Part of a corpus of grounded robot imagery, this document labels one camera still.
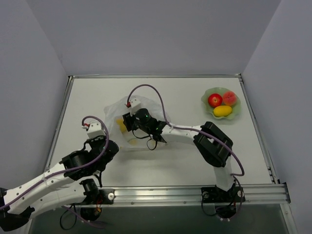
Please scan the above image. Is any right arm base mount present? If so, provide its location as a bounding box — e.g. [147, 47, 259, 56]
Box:
[201, 183, 246, 222]

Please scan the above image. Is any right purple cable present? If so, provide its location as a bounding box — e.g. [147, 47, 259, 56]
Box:
[126, 84, 245, 177]

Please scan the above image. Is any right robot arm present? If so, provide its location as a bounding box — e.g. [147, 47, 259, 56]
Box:
[122, 108, 234, 201]

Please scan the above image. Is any white plastic bag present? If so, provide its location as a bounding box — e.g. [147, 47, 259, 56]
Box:
[104, 96, 164, 151]

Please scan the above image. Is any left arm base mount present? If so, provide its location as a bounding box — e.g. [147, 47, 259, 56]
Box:
[79, 179, 115, 221]

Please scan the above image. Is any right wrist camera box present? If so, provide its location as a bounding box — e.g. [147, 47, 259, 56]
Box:
[126, 97, 141, 115]

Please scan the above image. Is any pale yellow fake pear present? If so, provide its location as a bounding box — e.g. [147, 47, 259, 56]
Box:
[116, 118, 127, 133]

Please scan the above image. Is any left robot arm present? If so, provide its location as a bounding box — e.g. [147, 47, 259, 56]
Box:
[0, 136, 119, 232]

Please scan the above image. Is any red fake apple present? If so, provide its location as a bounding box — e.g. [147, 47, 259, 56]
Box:
[207, 93, 223, 108]

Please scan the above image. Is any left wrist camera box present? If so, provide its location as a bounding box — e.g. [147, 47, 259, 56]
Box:
[82, 121, 105, 139]

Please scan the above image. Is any aluminium front rail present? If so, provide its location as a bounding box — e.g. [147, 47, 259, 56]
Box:
[112, 184, 291, 207]

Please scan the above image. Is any yellow fake mango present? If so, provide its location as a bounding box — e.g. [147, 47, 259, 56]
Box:
[213, 105, 233, 117]

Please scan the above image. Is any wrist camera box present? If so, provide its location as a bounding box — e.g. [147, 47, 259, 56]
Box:
[126, 97, 141, 115]
[82, 121, 105, 139]

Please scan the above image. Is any orange fake peach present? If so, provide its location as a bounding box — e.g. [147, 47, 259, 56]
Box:
[222, 91, 237, 106]

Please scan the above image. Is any green wavy glass bowl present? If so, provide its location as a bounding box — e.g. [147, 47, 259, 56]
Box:
[201, 87, 241, 120]

